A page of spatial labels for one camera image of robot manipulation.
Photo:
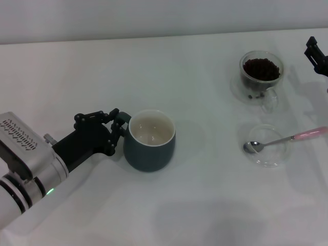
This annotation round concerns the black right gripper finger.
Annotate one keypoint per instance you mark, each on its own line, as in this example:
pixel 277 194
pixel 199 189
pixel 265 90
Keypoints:
pixel 319 65
pixel 314 44

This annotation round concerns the small clear glass dish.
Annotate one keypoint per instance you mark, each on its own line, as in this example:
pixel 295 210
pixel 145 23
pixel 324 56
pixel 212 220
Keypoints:
pixel 276 156

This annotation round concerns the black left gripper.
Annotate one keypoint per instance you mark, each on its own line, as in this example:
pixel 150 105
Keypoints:
pixel 87 141

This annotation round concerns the silver vented wrist camera box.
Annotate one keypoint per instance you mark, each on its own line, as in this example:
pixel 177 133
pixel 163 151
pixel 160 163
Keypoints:
pixel 23 143

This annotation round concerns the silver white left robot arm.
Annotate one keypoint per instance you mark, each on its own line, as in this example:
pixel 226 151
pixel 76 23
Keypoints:
pixel 48 176

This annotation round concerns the clear glass saucer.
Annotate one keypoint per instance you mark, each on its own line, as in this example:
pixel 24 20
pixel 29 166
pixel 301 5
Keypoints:
pixel 237 93

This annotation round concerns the dark green ceramic mug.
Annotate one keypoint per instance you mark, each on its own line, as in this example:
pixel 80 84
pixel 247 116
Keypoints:
pixel 148 159

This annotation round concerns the pile of coffee beans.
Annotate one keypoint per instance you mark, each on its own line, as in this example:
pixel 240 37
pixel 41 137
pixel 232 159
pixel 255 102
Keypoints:
pixel 261 68

